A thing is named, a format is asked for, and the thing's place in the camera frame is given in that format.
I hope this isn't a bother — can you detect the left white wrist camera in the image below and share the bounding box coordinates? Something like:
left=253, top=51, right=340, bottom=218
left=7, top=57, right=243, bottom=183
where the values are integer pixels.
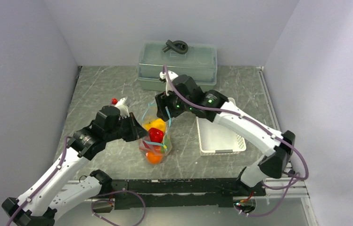
left=111, top=97, right=130, bottom=118

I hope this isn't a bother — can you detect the black knotted hose piece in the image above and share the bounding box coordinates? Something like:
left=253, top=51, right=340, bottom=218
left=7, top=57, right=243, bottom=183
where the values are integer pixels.
left=162, top=40, right=189, bottom=55

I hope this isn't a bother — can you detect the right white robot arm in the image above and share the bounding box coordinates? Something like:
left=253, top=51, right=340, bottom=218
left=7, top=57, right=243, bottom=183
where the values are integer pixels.
left=155, top=71, right=295, bottom=195

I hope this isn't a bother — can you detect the clear zip top bag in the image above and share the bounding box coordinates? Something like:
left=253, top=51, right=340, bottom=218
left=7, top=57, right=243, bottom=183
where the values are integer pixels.
left=139, top=101, right=172, bottom=165

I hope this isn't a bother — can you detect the white perforated plastic basket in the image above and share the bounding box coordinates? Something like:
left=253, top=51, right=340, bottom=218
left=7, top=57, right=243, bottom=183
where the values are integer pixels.
left=195, top=97, right=247, bottom=156

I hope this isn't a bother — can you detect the red orange carrot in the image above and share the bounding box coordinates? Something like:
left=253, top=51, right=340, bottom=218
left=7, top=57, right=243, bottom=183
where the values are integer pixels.
left=139, top=142, right=168, bottom=155

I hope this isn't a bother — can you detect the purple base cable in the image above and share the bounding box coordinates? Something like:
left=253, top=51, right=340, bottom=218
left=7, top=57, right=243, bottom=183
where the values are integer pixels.
left=234, top=169, right=302, bottom=218
left=90, top=189, right=148, bottom=226

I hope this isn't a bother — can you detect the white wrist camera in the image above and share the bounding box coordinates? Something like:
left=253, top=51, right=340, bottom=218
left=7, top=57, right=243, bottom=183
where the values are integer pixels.
left=111, top=97, right=130, bottom=118
left=159, top=70, right=179, bottom=96

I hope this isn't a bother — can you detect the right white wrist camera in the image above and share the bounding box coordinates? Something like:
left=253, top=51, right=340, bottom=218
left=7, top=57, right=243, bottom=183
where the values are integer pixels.
left=159, top=70, right=179, bottom=96

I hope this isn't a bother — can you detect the orange tangerine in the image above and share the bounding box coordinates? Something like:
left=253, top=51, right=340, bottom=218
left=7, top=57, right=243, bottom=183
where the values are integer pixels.
left=145, top=152, right=163, bottom=164

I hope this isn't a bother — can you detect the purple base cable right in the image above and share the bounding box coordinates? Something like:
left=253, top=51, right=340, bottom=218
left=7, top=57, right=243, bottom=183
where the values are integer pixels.
left=234, top=169, right=302, bottom=218

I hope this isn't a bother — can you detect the red bell pepper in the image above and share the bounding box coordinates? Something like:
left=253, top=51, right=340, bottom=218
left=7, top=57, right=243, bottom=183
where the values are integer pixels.
left=148, top=128, right=164, bottom=143

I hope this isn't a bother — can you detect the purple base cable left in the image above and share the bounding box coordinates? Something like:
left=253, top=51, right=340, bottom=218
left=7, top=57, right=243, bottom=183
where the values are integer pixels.
left=90, top=189, right=148, bottom=226

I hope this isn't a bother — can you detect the yellow lemon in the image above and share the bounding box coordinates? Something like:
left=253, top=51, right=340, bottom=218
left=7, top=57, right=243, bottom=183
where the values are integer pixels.
left=143, top=118, right=167, bottom=133

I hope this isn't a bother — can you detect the green plastic storage box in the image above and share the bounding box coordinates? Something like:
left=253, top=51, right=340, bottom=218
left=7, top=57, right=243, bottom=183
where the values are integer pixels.
left=137, top=41, right=218, bottom=91

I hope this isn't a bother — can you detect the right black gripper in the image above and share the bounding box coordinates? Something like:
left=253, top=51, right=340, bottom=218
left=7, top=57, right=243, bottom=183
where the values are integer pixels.
left=155, top=88, right=193, bottom=121

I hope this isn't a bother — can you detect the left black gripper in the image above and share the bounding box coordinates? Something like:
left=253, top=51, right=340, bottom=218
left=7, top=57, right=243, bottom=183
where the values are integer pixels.
left=105, top=112, right=149, bottom=142

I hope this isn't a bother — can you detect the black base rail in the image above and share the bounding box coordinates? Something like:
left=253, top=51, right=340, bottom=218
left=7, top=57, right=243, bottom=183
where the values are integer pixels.
left=96, top=178, right=266, bottom=210

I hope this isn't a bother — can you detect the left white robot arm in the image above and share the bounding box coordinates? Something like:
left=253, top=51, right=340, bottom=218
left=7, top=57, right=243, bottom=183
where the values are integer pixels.
left=1, top=106, right=148, bottom=226

